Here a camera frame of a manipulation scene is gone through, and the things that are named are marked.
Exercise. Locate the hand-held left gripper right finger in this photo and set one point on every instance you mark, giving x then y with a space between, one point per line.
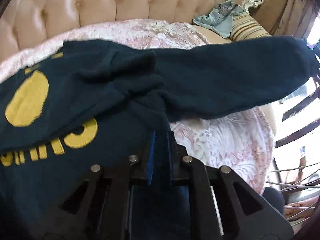
169 155

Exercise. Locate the dark frame furniture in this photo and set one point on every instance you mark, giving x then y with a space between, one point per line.
300 112

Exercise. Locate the pink floral blanket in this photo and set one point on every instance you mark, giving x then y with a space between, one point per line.
220 145

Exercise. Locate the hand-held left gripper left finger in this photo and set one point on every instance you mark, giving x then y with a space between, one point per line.
150 160

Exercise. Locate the blue-grey crumpled garment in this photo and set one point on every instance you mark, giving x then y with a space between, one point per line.
215 20

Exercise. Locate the pink tufted leather sofa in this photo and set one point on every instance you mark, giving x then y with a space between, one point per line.
100 2

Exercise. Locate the striped bolster pillow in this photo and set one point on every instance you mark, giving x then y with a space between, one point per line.
250 27

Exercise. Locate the navy sweater with yellow letters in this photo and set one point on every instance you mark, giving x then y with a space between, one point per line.
200 75

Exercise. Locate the brown wooden cabinet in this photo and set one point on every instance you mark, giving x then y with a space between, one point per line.
275 7

